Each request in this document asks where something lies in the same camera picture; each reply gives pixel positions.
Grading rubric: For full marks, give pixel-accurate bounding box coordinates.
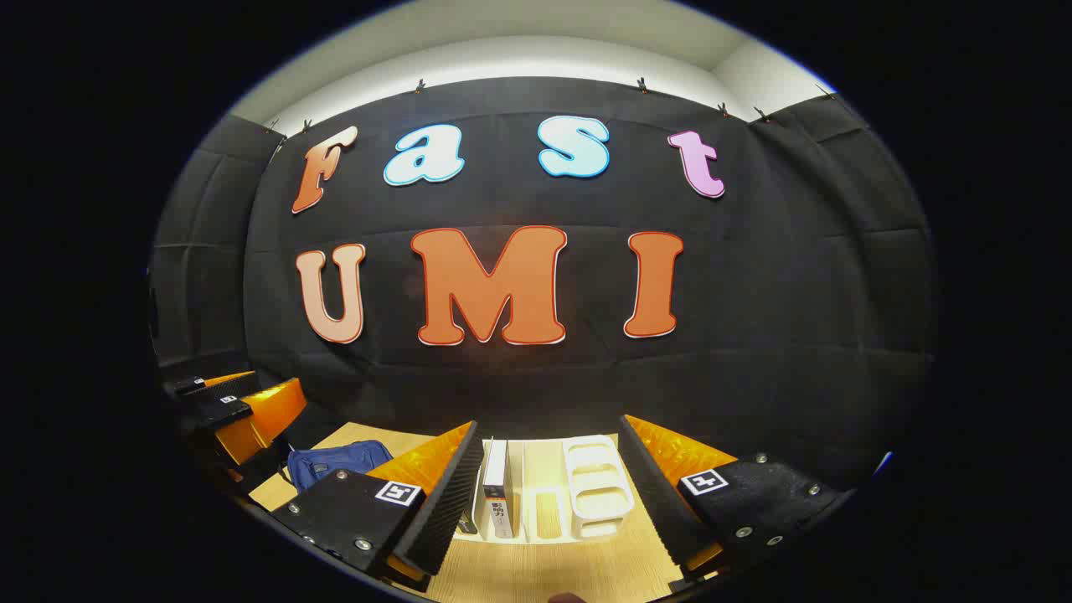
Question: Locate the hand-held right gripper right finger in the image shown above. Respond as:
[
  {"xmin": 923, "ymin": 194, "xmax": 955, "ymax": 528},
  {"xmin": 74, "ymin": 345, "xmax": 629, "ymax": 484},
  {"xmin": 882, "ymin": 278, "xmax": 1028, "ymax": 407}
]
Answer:
[{"xmin": 617, "ymin": 414, "xmax": 851, "ymax": 591}]

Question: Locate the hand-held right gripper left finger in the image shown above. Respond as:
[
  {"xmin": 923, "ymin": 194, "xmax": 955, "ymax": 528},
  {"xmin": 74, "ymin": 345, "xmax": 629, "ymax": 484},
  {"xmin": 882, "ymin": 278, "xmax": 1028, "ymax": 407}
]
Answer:
[{"xmin": 270, "ymin": 420, "xmax": 487, "ymax": 591}]

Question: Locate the white bookshelf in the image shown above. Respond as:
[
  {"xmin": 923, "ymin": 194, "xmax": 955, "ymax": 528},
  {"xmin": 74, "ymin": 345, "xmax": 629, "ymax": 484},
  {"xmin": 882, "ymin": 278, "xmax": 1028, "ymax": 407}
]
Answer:
[{"xmin": 471, "ymin": 434, "xmax": 635, "ymax": 545}]

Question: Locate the white spine book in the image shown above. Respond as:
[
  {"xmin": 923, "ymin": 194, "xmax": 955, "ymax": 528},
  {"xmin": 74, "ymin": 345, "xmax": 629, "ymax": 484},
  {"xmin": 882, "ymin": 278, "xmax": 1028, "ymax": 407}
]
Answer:
[{"xmin": 482, "ymin": 439, "xmax": 514, "ymax": 539}]

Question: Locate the blue schoolbag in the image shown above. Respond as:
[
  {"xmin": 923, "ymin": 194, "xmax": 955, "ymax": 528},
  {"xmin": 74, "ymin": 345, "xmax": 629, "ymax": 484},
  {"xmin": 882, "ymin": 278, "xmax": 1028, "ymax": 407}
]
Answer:
[{"xmin": 285, "ymin": 441, "xmax": 394, "ymax": 493}]

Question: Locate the black backdrop cloth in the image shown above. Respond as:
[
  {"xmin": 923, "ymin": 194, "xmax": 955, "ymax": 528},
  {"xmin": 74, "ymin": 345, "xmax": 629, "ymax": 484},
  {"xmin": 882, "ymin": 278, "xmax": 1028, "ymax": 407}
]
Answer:
[{"xmin": 149, "ymin": 77, "xmax": 935, "ymax": 495}]

